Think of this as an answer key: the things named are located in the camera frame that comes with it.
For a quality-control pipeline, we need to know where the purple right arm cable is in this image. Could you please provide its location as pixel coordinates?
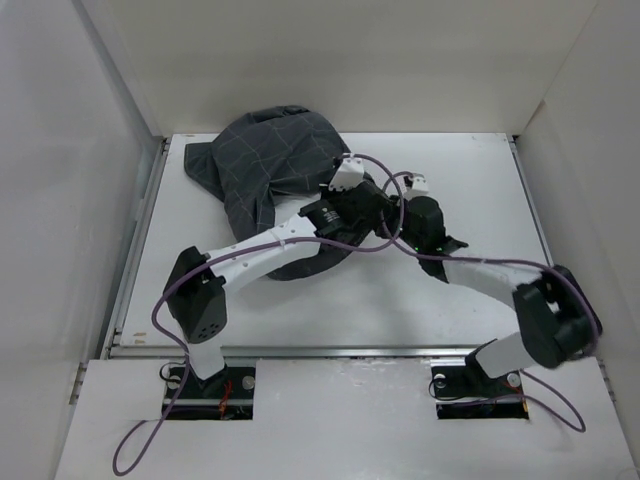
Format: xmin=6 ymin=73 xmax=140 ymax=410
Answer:
xmin=382 ymin=172 xmax=604 ymax=434

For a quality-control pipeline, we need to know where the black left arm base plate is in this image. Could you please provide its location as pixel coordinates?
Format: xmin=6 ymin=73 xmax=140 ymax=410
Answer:
xmin=159 ymin=362 xmax=256 ymax=404

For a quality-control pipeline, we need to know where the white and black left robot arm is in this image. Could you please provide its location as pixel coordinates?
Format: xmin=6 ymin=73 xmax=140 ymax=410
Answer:
xmin=164 ymin=180 xmax=404 ymax=397

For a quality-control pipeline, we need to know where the dark grey checked pillowcase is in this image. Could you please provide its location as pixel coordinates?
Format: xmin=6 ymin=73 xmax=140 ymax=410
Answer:
xmin=183 ymin=104 xmax=381 ymax=282

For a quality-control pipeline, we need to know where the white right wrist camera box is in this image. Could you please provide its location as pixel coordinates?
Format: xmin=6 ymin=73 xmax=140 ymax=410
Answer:
xmin=404 ymin=174 xmax=429 ymax=201

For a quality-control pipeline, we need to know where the aluminium front rail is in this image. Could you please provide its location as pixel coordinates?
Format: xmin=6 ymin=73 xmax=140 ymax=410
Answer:
xmin=101 ymin=344 xmax=472 ymax=360

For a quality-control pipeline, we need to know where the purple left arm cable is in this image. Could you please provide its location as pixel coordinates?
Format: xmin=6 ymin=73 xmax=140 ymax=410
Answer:
xmin=112 ymin=155 xmax=407 ymax=475

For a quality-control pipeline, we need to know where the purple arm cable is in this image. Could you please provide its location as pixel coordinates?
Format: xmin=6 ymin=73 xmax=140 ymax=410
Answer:
xmin=382 ymin=172 xmax=604 ymax=434
xmin=112 ymin=155 xmax=407 ymax=475

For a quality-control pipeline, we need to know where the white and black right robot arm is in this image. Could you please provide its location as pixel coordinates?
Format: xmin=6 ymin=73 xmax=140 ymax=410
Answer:
xmin=400 ymin=196 xmax=602 ymax=398

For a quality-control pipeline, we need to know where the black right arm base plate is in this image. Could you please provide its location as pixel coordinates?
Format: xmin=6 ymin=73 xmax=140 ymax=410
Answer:
xmin=431 ymin=365 xmax=522 ymax=400

